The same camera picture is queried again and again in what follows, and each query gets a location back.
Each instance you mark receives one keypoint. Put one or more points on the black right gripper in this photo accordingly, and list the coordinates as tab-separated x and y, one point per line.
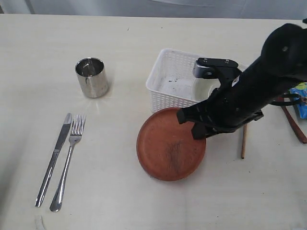
224	111

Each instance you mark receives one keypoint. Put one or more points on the white ceramic patterned bowl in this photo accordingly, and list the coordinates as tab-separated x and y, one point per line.
202	88

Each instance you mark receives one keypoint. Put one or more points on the wooden chopstick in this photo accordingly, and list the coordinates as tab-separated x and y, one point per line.
244	138

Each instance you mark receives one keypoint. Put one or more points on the brown round plate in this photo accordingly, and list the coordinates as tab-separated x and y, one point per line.
166	149

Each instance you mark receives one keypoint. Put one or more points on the white perforated plastic basket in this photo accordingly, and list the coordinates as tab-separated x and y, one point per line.
170	82

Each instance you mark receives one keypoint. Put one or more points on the brown wooden spoon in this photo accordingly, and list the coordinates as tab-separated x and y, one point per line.
297	131

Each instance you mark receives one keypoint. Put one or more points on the blue chips bag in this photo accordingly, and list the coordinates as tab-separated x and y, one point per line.
300	98

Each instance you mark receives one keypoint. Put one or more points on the stainless steel cup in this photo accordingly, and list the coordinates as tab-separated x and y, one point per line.
91	75

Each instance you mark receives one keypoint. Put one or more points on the stainless steel fork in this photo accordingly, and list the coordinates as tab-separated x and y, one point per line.
74	138

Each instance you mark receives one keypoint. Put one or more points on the stainless steel knife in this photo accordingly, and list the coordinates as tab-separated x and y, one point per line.
61	139

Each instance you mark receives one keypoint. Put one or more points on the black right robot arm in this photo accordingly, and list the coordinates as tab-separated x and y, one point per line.
281	66

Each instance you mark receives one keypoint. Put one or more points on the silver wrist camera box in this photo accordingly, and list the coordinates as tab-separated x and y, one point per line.
214	68

